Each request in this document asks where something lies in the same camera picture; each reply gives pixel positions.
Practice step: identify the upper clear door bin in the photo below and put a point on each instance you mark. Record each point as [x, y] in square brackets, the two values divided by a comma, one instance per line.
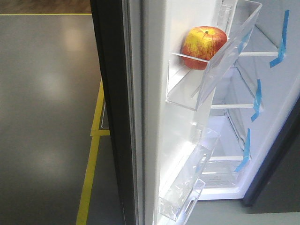
[192, 77]

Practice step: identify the fridge door with white liner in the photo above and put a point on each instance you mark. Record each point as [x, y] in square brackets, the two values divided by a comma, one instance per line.
[146, 130]

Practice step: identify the red yellow apple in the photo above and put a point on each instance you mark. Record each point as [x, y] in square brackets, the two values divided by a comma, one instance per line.
[202, 47]

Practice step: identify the lower clear door bin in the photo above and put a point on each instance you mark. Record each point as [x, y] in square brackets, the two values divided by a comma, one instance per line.
[181, 187]

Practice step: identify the clear door bin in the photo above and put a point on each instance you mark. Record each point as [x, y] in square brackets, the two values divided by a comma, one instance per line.
[181, 187]
[192, 77]

